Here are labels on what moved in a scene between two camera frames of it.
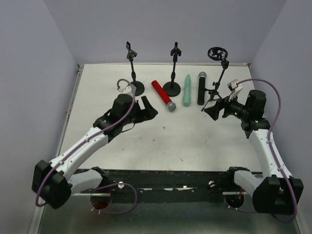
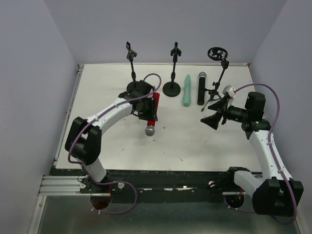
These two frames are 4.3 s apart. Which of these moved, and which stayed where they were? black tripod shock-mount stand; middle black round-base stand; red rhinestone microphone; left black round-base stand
Moved: red rhinestone microphone
Stayed: left black round-base stand; middle black round-base stand; black tripod shock-mount stand
